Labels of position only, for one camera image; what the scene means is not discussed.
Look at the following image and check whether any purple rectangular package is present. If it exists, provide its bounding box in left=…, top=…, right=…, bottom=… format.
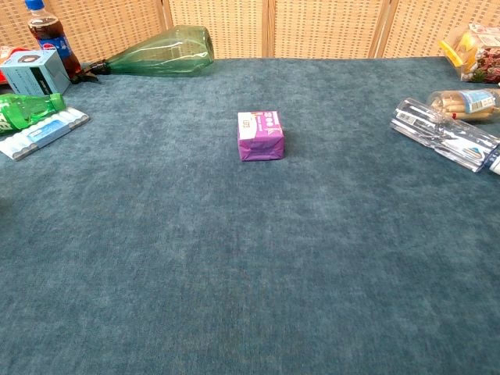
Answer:
left=237, top=110, right=285, bottom=163

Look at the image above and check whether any teal velvet tablecloth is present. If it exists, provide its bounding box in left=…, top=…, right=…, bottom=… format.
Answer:
left=0, top=56, right=500, bottom=375

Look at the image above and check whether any green glass vase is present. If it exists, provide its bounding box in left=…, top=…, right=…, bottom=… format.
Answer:
left=81, top=25, right=216, bottom=78

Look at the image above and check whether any woven rattan folding screen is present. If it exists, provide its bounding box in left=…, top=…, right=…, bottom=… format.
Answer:
left=0, top=0, right=500, bottom=64

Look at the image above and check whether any clear plastic wrapped package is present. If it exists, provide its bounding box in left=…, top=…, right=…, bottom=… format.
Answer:
left=389, top=97, right=500, bottom=176

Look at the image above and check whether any white blue blister pack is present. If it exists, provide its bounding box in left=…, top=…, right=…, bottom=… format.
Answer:
left=0, top=106, right=91, bottom=162

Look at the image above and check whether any clear jar of biscuit sticks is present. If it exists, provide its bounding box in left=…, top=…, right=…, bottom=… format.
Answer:
left=427, top=88, right=500, bottom=125

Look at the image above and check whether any green plastic soda bottle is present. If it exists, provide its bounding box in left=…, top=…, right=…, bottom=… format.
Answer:
left=0, top=92, right=67, bottom=137

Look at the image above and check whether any light blue cardboard box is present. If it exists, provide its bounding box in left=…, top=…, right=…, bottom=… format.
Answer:
left=0, top=49, right=72, bottom=97

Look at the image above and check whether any cola bottle blue cap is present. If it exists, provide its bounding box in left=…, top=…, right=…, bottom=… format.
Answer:
left=24, top=0, right=83, bottom=80

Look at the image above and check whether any yellow snack bag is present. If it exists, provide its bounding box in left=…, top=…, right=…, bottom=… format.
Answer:
left=439, top=23, right=500, bottom=82

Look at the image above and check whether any floral print package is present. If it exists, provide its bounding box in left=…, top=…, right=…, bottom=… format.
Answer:
left=470, top=46, right=500, bottom=84

